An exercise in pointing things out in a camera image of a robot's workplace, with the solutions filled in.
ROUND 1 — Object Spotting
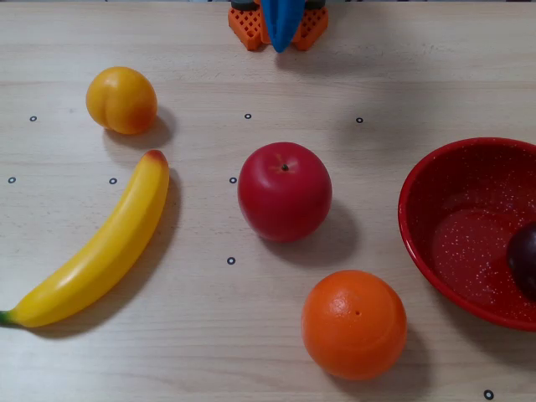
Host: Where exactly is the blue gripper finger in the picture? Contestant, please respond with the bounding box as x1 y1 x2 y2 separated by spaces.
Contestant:
262 0 309 54

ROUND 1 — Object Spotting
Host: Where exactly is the dark purple plum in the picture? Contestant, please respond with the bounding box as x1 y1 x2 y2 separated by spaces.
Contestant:
505 221 536 301

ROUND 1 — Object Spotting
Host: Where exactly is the orange robot base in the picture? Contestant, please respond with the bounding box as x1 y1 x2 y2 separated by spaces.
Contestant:
228 6 330 52

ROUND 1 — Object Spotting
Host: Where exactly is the red speckled bowl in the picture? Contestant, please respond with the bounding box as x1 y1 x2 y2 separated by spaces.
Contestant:
397 137 536 332

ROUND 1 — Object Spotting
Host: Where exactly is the red apple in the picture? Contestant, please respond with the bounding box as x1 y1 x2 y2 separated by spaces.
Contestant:
237 141 333 244

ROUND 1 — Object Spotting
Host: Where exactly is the yellow peach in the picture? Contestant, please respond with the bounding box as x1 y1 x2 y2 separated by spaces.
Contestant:
85 65 159 136

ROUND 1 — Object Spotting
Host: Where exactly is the yellow banana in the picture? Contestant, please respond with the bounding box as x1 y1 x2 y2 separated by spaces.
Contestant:
0 149 171 329

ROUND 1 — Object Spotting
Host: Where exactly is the orange fruit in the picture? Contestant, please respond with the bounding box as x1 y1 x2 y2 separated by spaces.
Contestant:
301 269 409 382

